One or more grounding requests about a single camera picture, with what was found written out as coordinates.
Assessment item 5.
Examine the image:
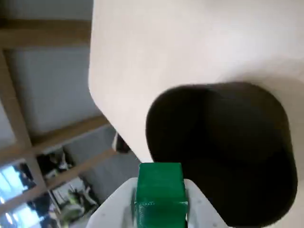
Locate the black stand bar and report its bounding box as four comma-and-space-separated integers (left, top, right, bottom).
111, 133, 131, 154

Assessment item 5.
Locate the wooden frame partition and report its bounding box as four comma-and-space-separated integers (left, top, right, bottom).
0, 19, 119, 228

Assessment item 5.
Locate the blurry background equipment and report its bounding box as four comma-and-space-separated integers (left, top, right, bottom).
37, 147, 74, 179
51, 182, 99, 221

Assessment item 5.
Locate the green cube block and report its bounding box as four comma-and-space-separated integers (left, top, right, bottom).
133, 162, 190, 228

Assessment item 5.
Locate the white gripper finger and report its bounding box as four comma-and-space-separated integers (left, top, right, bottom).
184, 178, 230, 228
86, 178, 140, 228

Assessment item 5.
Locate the black cup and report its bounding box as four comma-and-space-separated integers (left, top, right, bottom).
145, 82, 299, 228

